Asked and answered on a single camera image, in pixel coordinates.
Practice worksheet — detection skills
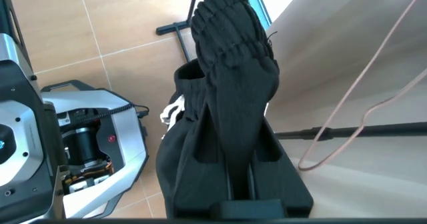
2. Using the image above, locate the window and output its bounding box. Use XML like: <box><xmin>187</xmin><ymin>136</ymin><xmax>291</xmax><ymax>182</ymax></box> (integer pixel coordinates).
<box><xmin>242</xmin><ymin>0</ymin><xmax>307</xmax><ymax>31</ymax></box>

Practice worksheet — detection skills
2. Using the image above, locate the pink clothes hanger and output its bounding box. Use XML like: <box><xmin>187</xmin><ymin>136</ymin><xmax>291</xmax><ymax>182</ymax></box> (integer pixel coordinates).
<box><xmin>297</xmin><ymin>0</ymin><xmax>427</xmax><ymax>173</ymax></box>

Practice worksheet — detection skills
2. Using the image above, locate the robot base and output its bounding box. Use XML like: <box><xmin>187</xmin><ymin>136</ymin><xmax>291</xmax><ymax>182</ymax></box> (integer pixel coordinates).
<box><xmin>0</xmin><ymin>0</ymin><xmax>150</xmax><ymax>224</ymax></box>

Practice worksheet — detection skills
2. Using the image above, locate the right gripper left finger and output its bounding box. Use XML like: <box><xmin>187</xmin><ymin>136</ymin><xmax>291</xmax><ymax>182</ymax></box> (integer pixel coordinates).
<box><xmin>172</xmin><ymin>104</ymin><xmax>232</xmax><ymax>219</ymax></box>

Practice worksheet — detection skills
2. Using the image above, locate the beige curtain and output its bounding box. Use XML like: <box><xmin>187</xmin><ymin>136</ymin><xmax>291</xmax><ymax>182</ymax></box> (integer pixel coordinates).
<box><xmin>265</xmin><ymin>0</ymin><xmax>427</xmax><ymax>219</ymax></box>

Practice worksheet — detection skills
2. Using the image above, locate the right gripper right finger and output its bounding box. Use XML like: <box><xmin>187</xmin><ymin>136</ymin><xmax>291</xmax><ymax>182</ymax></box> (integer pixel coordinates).
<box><xmin>249</xmin><ymin>116</ymin><xmax>314</xmax><ymax>219</ymax></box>

